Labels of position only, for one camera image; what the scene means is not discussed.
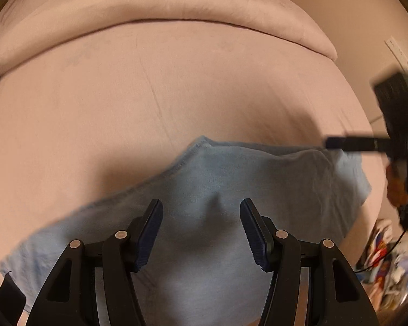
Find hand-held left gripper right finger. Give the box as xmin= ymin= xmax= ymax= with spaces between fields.
xmin=240 ymin=198 xmax=379 ymax=326

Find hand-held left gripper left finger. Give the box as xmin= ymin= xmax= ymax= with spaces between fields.
xmin=25 ymin=199 xmax=164 ymax=326

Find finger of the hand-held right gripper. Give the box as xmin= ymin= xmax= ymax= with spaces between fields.
xmin=326 ymin=136 xmax=391 ymax=154

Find light blue pants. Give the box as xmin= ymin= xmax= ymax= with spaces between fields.
xmin=0 ymin=136 xmax=373 ymax=326

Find person's right hand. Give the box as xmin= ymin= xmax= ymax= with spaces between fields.
xmin=386 ymin=162 xmax=408 ymax=211

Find colourful printed clutter pile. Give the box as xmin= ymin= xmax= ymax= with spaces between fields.
xmin=357 ymin=219 xmax=408 ymax=313

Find black cable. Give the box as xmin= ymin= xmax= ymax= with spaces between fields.
xmin=355 ymin=226 xmax=408 ymax=274

